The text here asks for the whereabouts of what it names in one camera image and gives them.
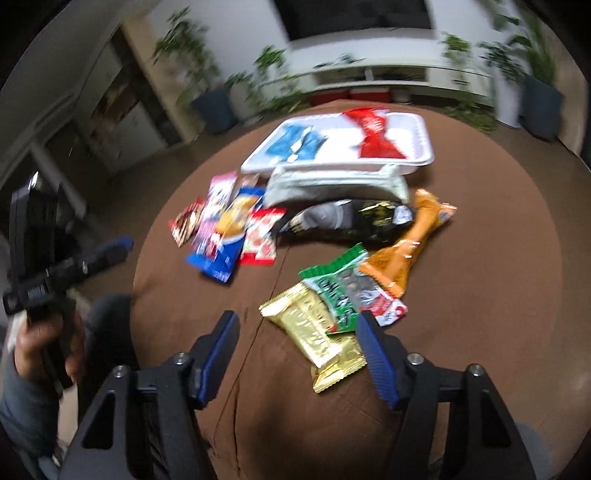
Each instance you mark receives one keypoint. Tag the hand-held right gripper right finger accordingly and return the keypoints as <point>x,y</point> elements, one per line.
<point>376,362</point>

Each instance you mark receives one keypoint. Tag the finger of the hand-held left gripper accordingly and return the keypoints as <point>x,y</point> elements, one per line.
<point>113,247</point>

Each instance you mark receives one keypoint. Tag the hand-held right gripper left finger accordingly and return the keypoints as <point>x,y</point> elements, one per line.
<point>217,357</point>

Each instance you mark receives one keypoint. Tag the small dark red snack packet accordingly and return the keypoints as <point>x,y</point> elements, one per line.
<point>187,222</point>

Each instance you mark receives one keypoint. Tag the gold snack packet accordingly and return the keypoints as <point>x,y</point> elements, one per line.
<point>304,327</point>

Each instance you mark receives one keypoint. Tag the green snack packet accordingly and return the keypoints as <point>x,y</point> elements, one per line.
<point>337,290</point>

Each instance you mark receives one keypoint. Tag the pink snack packet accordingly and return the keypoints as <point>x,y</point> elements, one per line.
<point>214,203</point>

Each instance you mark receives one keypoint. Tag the blue and orange snack packet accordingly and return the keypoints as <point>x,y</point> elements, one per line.
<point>231,226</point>

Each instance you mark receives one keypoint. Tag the red and white snack packet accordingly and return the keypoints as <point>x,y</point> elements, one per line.
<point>258,235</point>

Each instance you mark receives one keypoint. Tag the black snack packet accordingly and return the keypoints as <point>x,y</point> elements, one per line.
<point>369,221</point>

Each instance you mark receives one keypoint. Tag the white plastic tray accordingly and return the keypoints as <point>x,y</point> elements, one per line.
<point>332,134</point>

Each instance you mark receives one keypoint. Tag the person's left forearm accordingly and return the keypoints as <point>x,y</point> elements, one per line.
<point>23,406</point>

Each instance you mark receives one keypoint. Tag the person's left hand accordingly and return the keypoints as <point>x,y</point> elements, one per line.
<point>34,344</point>

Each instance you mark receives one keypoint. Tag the person's dark pants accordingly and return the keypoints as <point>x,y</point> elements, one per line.
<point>111,327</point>

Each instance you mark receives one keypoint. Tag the wooden shelf cabinet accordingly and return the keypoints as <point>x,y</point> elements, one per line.
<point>124,106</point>

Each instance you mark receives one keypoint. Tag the dark blue planter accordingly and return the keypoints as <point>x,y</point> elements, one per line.
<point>542,108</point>
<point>213,110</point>

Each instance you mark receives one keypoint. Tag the large white snack bag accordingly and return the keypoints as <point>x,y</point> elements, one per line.
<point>332,185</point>

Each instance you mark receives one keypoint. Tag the small blue snack packet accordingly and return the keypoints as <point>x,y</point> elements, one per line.
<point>282,144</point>

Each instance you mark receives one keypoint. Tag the tall green potted plant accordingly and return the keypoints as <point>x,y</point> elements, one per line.
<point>184,50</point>

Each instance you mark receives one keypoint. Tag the bushy green plant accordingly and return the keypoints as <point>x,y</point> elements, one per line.
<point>272,92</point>

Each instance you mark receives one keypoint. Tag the trailing green plant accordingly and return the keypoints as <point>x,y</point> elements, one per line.
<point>466,106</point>

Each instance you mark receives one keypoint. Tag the white television cabinet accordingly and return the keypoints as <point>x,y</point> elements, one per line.
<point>397,57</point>

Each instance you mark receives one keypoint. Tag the black television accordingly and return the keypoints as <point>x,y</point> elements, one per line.
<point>351,16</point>

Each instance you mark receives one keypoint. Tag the large leafy green plant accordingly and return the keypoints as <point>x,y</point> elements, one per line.
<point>526,41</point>

